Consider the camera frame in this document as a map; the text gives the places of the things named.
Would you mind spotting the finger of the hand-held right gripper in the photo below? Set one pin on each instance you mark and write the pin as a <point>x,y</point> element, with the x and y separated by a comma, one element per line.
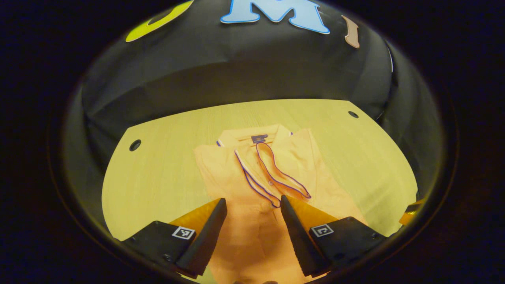
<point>412,213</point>

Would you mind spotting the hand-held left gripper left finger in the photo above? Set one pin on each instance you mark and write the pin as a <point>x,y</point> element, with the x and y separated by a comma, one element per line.
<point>205,240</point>

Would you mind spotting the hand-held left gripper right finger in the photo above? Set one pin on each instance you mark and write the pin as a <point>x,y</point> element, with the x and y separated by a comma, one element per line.
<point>298,240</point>

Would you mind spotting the orange T-shirt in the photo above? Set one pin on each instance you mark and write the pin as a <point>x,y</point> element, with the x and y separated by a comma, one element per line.
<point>252,244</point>

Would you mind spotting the black backdrop cloth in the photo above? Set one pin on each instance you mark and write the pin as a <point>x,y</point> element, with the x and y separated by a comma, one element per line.
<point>256,67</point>

